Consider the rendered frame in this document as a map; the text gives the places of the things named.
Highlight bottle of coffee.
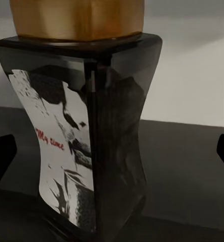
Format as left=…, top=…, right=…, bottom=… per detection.
left=0, top=0, right=163, bottom=242

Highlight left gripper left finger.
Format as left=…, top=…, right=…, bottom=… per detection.
left=0, top=134, right=17, bottom=180

